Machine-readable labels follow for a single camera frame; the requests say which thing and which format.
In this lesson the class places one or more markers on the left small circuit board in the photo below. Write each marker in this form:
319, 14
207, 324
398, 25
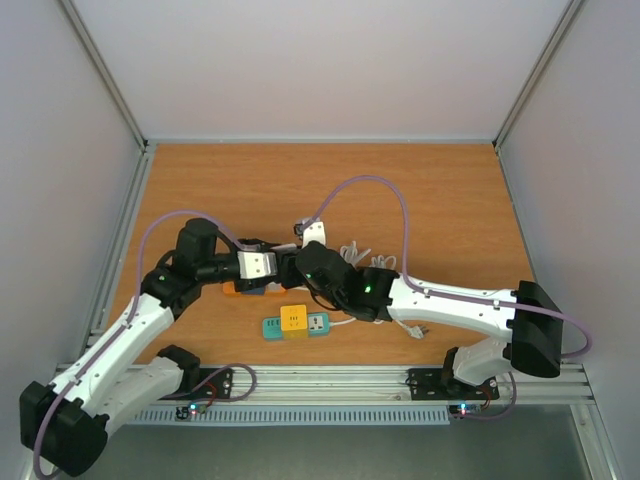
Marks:
190, 411

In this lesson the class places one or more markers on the right small circuit board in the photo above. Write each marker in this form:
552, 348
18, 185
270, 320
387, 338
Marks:
464, 410

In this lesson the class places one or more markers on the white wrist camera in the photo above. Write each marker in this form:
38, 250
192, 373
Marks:
308, 231
256, 265

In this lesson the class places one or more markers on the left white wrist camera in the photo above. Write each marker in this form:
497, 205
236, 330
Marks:
256, 265

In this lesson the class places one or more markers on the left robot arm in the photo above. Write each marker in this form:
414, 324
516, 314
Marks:
66, 422

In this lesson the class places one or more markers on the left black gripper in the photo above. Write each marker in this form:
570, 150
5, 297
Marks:
251, 283

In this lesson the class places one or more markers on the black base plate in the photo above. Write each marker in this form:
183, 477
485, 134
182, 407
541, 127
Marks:
204, 384
438, 384

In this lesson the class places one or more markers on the teal power strip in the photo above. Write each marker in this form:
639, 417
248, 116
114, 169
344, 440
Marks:
318, 326

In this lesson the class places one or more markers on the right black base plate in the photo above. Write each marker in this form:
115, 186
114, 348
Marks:
438, 384

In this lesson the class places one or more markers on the aluminium front rail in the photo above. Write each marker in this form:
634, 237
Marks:
320, 382

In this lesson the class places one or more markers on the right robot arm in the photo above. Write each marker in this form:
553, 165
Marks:
521, 334

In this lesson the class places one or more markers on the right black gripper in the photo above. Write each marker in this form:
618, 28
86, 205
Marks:
284, 272

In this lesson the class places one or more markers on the yellow plug adapter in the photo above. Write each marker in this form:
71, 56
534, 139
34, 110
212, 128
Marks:
294, 322

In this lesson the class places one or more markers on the white cube socket adapter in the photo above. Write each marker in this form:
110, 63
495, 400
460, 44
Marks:
283, 248

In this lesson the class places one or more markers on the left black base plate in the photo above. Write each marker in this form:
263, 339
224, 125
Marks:
204, 384

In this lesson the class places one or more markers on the grey white plug adapter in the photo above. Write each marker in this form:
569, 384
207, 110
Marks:
274, 289

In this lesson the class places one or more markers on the blue cube socket adapter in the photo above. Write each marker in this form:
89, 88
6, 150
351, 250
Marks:
256, 291

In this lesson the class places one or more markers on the orange power strip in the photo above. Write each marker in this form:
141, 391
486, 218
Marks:
230, 289

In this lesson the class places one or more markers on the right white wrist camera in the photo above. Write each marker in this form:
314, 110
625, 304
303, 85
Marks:
308, 231

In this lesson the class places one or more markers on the small circuit board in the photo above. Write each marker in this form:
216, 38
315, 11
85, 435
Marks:
464, 410
190, 411

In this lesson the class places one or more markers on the grey slotted cable duct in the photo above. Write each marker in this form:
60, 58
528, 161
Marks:
271, 416

